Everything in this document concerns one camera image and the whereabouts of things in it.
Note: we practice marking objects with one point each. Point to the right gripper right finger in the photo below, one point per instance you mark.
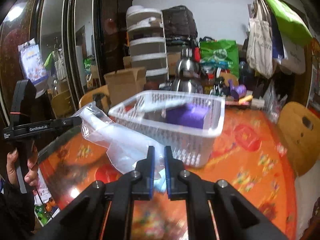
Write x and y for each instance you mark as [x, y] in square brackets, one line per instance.
[197, 193]

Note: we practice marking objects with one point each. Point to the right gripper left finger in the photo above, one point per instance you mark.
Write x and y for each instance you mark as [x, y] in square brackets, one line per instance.
[132, 186]

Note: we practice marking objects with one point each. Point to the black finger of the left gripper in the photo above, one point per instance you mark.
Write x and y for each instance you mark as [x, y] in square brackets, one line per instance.
[63, 125]

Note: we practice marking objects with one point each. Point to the white gloves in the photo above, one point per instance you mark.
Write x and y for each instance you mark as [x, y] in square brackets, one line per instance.
[124, 146]

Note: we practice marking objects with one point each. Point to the light blue tissue pack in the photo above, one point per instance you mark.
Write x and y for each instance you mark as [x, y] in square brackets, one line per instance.
[160, 184]

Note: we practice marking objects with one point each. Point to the person's left hand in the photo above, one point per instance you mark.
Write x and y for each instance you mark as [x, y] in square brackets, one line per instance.
[32, 176]

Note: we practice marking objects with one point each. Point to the wooden chair left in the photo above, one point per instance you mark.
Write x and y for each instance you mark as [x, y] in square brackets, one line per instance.
[100, 96]

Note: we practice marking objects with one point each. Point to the wooden chair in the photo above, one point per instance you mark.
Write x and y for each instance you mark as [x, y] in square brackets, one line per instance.
[300, 130]
[100, 96]

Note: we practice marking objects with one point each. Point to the blue white snack package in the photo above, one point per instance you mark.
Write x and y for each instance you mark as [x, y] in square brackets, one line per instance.
[31, 62]

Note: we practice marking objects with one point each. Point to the white perforated plastic basket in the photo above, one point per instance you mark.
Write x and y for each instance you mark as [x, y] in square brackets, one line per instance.
[145, 113]

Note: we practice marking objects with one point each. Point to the purple tissue pack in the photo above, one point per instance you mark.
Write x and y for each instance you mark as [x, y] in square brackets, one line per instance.
[189, 115]

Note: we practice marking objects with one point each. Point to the red floral tablecloth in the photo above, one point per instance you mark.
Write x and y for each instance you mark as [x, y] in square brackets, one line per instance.
[248, 154]

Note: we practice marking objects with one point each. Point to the open cardboard box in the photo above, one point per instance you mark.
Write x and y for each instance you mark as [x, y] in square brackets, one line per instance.
[125, 83]

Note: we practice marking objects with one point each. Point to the dark wooden cabinet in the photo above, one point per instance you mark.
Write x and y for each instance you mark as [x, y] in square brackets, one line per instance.
[80, 41]

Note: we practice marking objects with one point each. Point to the stainless steel kettle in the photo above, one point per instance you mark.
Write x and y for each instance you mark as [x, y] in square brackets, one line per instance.
[187, 74]

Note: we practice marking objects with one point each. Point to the purple plastic scoop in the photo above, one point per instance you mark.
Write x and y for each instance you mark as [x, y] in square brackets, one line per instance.
[237, 92]

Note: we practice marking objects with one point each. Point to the wooden chair right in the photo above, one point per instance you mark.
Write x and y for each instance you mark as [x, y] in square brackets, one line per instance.
[300, 130]

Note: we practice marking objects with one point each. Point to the white plastic drawer tower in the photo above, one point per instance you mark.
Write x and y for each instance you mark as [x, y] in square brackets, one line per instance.
[147, 43]

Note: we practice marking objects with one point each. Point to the green shopping bag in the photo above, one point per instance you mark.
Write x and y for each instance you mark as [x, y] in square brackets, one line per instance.
[222, 54]

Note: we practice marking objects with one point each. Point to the beige canvas tote bag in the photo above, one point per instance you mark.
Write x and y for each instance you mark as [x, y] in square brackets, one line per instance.
[259, 50]

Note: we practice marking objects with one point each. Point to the black bag on shelf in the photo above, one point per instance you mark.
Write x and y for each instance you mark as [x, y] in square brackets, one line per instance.
[179, 22]

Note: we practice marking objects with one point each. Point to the white hanging bag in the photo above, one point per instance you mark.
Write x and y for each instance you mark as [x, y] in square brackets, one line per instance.
[293, 59]

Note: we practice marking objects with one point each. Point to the bright green hanging bag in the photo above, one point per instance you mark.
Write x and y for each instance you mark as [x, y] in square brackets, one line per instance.
[290, 23]

